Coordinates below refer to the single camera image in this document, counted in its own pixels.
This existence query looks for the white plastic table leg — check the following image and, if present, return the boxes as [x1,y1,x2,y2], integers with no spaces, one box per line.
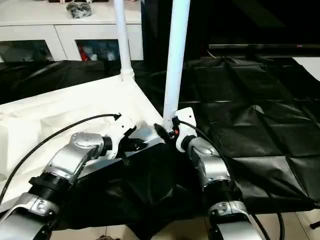
[113,0,136,83]
[161,0,192,128]

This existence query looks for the white plastic table top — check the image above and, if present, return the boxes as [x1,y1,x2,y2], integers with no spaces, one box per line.
[0,71,171,213]

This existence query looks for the black plastic mat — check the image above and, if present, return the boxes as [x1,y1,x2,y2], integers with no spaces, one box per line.
[0,57,320,236]

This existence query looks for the black fabric case gold label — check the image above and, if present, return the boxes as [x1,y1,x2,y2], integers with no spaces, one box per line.
[142,0,320,61]

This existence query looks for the white cabinet with glass doors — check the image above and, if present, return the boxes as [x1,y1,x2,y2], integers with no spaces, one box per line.
[0,0,145,63]

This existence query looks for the clear bag of black parts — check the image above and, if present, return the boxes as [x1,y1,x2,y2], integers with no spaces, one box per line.
[66,1,93,20]

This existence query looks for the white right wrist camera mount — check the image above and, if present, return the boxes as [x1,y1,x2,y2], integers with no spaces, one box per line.
[173,106,197,153]

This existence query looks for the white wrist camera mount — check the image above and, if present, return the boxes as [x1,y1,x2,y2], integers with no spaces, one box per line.
[173,106,197,153]
[108,113,138,160]

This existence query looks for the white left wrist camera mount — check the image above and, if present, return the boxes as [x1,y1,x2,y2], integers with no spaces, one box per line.
[108,113,138,160]

